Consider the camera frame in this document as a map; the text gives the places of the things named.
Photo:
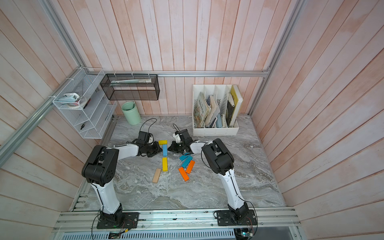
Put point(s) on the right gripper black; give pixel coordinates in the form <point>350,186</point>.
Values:
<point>173,145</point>

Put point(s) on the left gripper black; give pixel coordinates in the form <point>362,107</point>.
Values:
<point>158,149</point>

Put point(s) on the light blue block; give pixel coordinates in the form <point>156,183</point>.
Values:
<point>165,150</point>

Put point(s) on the long yellow block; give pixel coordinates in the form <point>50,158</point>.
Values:
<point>165,164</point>

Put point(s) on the natural wood block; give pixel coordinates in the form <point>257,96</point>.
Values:
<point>157,175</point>

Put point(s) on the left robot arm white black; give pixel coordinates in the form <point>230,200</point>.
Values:
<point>100,168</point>

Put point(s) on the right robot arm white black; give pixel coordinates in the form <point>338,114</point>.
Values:
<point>221,161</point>

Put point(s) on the teal block upper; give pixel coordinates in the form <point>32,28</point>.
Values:
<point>183,157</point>

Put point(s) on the teal block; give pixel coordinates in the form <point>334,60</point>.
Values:
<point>186,162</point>
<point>183,157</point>

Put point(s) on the teal block lower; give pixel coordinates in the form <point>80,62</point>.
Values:
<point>186,162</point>

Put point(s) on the orange block upper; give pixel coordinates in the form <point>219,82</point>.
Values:
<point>190,166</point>

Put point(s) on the orange block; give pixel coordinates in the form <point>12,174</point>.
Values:
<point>190,166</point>
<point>184,174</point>

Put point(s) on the orange block lower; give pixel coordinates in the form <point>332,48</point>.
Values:
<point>184,174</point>

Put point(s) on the white file organizer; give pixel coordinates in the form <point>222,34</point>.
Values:
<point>216,121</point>

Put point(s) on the green plastic cup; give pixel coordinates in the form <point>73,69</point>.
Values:
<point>131,113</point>

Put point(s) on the illustrated children's book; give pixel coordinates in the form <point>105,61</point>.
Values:
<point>201,110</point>

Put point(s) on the paper in mesh basket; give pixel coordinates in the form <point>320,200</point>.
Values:
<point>131,81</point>

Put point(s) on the yellow cover book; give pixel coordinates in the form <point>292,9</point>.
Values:
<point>234,105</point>

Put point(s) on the tape dispenser on shelf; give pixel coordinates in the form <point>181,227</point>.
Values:
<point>72,100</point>

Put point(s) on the black mesh wall basket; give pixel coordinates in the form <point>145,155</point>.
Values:
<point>131,92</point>

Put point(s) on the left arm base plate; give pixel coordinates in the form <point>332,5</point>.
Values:
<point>118,220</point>

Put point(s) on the white wire wall shelf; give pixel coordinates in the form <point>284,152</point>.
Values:
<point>92,117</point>

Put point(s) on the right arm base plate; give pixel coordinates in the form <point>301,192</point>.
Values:
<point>227,218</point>

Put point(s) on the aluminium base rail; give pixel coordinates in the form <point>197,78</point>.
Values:
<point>181,219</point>

